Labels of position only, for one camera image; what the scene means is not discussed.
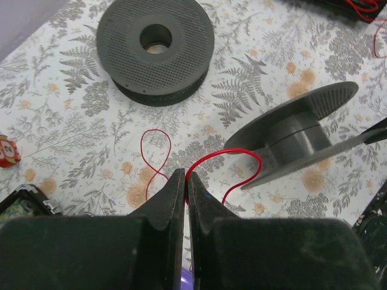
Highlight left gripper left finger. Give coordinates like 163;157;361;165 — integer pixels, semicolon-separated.
1;169;184;289

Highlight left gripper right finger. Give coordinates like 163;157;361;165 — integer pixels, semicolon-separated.
187;173;380;289

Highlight red toy block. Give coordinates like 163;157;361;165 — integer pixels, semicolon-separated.
0;135;21;169

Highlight floral patterned table mat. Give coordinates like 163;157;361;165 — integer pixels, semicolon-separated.
1;1;386;215

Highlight purple toy microphone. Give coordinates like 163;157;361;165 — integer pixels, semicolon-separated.
180;268;194;290

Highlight black poker chip case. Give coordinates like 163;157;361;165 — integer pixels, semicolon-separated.
1;184;62;228

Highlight black three-compartment wire tray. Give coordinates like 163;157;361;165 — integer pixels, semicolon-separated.
304;0;386;23

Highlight red wire bundle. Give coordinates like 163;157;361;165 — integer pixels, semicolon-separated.
344;0;387;59

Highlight grey cable spool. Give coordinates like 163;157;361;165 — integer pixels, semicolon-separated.
96;0;214;106
224;81;386;190

